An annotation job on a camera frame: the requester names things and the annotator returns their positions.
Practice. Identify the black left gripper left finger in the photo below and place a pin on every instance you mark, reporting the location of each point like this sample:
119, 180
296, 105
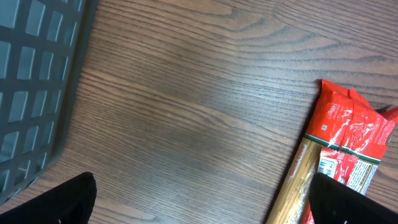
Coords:
70, 202

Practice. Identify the grey plastic mesh basket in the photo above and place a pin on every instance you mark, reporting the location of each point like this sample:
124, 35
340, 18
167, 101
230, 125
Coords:
43, 46

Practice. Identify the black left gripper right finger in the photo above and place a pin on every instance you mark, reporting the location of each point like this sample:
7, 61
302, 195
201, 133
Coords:
334, 203

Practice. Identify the orange spaghetti packet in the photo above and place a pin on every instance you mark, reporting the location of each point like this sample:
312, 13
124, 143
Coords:
346, 140

